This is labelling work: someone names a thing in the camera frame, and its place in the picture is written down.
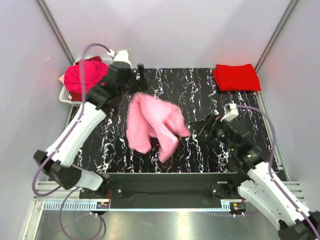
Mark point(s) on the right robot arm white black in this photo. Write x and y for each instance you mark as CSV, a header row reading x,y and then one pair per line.
x,y
261,186

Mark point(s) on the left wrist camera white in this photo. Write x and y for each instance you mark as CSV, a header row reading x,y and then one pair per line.
x,y
120,56

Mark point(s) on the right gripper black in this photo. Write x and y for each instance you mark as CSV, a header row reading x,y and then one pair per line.
x,y
212,121

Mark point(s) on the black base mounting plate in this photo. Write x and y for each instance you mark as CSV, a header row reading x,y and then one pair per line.
x,y
221,185

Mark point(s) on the aluminium rail front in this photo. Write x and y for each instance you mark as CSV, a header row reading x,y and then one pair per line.
x,y
142,203

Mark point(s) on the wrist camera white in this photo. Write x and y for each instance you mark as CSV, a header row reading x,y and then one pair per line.
x,y
231,112
120,56

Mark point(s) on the light pink t shirt in basket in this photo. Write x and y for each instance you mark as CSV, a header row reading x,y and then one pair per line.
x,y
62,78

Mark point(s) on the folded red t shirt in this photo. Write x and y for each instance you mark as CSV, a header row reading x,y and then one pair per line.
x,y
236,78

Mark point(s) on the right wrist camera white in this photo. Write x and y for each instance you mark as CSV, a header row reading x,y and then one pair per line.
x,y
231,112

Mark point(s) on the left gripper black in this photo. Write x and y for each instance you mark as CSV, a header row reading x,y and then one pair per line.
x,y
142,83

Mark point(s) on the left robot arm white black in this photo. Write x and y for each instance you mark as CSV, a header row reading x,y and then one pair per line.
x,y
57,161

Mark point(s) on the crumpled magenta t shirt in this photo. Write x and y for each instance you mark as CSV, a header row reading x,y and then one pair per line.
x,y
94,71

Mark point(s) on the white plastic basket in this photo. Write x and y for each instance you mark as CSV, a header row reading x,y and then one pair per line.
x,y
64,95

